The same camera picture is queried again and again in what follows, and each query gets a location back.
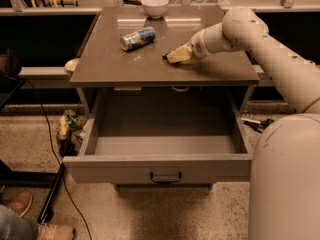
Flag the black chair edge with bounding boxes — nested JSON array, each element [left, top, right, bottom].
[[0, 49, 25, 110]]

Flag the black floor cable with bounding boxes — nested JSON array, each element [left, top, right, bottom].
[[24, 78, 93, 240]]

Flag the tan shoe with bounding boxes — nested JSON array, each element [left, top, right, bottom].
[[6, 191, 33, 217], [37, 223, 75, 240]]

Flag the black table leg base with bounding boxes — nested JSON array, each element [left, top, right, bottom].
[[0, 160, 66, 223]]

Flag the tan right shoe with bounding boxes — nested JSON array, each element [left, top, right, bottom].
[[37, 223, 75, 240]]

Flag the black rxbar chocolate wrapper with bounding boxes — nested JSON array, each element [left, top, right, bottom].
[[162, 53, 168, 60]]

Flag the tan left shoe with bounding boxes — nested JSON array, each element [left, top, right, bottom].
[[6, 191, 33, 217]]

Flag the blue white soda can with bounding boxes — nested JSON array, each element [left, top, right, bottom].
[[120, 27, 156, 51]]

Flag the white ceramic bowl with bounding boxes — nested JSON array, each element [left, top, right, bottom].
[[141, 0, 169, 18]]

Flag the small white plate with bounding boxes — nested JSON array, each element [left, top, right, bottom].
[[65, 58, 79, 73]]

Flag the black drawer handle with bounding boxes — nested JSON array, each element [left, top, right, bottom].
[[150, 172, 182, 184]]

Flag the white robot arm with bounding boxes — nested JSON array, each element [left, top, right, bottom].
[[165, 7, 320, 240]]

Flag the blue jeans leg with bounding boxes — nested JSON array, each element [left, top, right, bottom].
[[0, 205, 38, 240]]

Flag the green yellow snack bags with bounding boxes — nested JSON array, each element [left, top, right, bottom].
[[57, 109, 88, 157]]

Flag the open grey top drawer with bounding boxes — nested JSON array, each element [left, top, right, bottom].
[[63, 87, 252, 186]]

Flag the grey drawer cabinet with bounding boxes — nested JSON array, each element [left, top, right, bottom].
[[69, 5, 261, 192]]

